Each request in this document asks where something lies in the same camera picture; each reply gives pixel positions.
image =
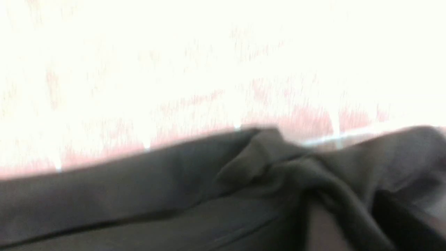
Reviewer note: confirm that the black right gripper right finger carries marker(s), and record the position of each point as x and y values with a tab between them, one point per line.
409	228

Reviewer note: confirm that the dark gray long-sleeve top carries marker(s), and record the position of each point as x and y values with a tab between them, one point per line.
244	191

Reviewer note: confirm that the pink checkered tablecloth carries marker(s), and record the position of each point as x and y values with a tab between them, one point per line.
87	80

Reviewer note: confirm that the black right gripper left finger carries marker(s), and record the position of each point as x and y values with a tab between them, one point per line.
323	232

